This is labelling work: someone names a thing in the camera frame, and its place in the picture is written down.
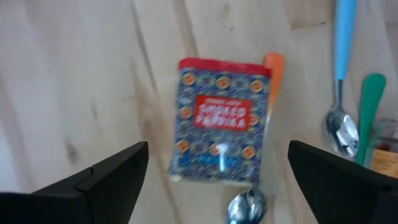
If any red smoked paprika tin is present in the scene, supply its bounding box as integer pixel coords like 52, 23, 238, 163
169, 57, 272, 185

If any gold spoon with green handle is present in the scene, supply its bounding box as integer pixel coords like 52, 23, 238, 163
353, 73, 387, 166

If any silver spoon with orange handle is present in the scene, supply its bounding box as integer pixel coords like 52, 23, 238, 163
226, 52, 285, 224

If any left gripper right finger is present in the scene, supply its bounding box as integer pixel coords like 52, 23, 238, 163
287, 140, 398, 224

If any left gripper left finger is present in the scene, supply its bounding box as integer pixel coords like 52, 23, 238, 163
0, 141, 149, 224

